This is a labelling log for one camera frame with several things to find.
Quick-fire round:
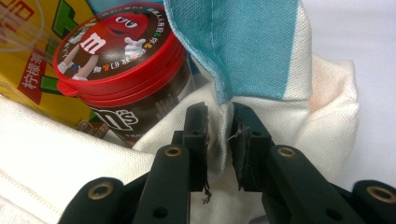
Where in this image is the clear plastic piece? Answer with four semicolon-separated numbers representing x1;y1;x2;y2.
0;0;45;53

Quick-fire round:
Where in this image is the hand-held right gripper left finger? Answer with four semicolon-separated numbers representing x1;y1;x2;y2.
134;102;209;224

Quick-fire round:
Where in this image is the white patterned tote bag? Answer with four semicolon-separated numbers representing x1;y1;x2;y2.
0;0;361;224

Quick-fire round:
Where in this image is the white table mat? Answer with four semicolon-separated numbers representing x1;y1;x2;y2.
300;0;396;190

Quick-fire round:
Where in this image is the blue snack pouch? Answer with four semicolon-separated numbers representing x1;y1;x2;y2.
86;0;132;15

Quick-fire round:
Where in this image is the red lidded candy jar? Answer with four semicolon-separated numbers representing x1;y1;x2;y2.
51;2;197;147

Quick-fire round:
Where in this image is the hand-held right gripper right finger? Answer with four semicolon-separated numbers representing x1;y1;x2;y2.
228;102;365;224

